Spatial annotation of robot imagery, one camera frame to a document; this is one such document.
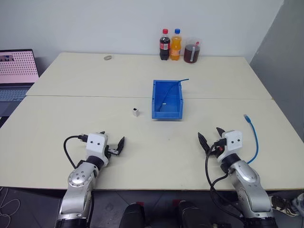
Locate dark rounded shape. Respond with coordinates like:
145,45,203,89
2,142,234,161
172,199,208,228
119,201,146,228

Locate cola bottle red cap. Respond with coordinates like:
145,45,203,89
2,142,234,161
158,28,171,61

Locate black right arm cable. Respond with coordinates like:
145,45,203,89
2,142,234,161
205,139,247,220

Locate open laptop pink screen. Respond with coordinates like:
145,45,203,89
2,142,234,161
0,48,40,117

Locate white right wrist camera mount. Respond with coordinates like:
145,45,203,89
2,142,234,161
217,130,243,165

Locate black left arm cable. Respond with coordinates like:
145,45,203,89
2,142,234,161
63,134,89,170

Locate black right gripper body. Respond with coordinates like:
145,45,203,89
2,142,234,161
208,143,226,159

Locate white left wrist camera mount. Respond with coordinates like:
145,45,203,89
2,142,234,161
85,133,110,167

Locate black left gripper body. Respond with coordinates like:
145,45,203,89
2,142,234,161
105,140,120,159

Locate thin white floor cable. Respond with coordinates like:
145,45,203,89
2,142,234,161
0,187,21,228

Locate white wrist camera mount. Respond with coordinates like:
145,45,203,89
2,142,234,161
85,133,110,167
217,130,243,165

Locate clear cup with dark liquid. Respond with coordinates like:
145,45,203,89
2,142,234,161
183,36,203,64

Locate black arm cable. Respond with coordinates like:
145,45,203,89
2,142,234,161
63,134,89,170
205,139,247,220

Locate blue plastic storage bin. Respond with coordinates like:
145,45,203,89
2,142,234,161
151,79,185,121

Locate worn sneaker pair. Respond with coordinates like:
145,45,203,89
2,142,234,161
270,192,304,217

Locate orange soda bottle blue cap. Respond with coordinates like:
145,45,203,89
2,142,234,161
170,28,183,61

